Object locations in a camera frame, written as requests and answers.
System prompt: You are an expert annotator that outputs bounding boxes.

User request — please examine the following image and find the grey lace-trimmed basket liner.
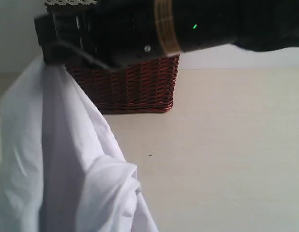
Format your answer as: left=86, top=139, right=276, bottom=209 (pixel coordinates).
left=44, top=0, right=98, bottom=6

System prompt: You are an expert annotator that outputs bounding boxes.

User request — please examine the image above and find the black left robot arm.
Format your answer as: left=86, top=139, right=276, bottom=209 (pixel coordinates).
left=34, top=0, right=299, bottom=70

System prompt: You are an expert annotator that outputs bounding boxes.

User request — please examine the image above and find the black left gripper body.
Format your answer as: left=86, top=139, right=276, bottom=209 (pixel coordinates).
left=34, top=11, right=129, bottom=70

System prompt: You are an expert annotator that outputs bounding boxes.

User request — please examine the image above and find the white t-shirt red lettering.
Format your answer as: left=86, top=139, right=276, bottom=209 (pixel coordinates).
left=0, top=56, right=158, bottom=232

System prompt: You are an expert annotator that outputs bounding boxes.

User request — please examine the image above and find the dark red wicker basket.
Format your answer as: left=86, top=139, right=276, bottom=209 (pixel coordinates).
left=46, top=6, right=180, bottom=115

